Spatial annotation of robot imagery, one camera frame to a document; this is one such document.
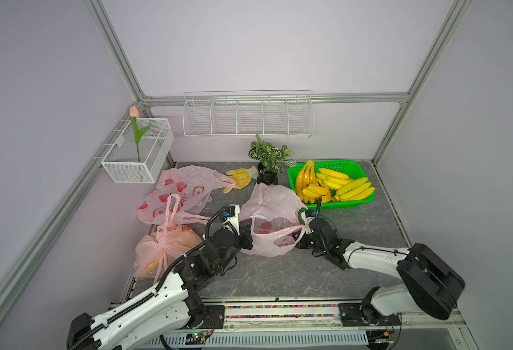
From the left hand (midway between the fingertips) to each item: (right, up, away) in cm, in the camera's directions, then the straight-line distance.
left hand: (252, 222), depth 73 cm
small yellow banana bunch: (+27, +10, +21) cm, 35 cm away
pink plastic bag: (-34, -11, +2) cm, 36 cm away
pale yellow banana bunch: (+37, +15, +32) cm, 51 cm away
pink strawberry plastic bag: (-38, +10, +35) cm, 53 cm away
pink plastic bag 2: (+8, +3, +7) cm, 10 cm away
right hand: (+15, -7, +16) cm, 23 cm away
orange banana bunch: (+25, +16, +36) cm, 46 cm away
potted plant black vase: (+7, +23, +15) cm, 28 cm away
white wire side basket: (-43, +25, +9) cm, 51 cm away
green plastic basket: (+34, +4, +25) cm, 42 cm away
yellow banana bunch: (+46, +10, +26) cm, 53 cm away
